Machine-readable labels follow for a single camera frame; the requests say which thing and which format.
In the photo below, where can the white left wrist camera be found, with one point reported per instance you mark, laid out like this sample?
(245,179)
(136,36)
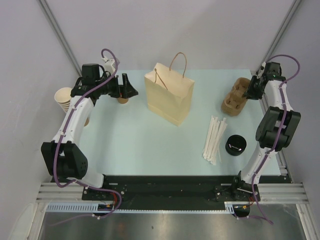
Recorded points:
(109,65)

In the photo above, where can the aluminium frame rail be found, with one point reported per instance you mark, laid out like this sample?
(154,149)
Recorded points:
(269,193)

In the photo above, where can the brown paper coffee cup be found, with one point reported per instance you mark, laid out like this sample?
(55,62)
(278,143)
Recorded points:
(122,100)

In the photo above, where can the cream paper takeout bag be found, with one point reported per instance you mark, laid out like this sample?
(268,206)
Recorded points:
(169,93)

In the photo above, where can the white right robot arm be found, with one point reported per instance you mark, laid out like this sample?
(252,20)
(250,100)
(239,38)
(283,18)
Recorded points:
(274,132)

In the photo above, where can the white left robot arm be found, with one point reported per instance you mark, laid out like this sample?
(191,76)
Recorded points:
(63,158)

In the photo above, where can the brown pulp cup carrier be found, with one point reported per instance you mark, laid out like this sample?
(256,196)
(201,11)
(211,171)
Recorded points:
(235,100)

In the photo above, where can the white wrapped straw pile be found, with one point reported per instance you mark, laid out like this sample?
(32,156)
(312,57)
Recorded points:
(216,130)

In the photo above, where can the black lid stack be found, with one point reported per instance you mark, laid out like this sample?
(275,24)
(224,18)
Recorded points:
(235,145)

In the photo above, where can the stack of paper cups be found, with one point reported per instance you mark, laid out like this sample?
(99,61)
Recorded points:
(63,98)

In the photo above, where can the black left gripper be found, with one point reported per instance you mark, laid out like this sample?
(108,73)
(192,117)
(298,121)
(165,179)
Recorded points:
(126,91)

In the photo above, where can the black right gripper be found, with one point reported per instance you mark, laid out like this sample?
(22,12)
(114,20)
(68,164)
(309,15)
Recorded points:
(251,94)

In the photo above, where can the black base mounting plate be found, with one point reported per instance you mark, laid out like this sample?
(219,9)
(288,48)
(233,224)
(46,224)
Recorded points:
(175,204)

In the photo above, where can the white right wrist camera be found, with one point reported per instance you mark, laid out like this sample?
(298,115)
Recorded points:
(260,70)

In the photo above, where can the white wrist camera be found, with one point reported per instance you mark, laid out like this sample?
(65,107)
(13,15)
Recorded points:
(109,65)
(260,70)

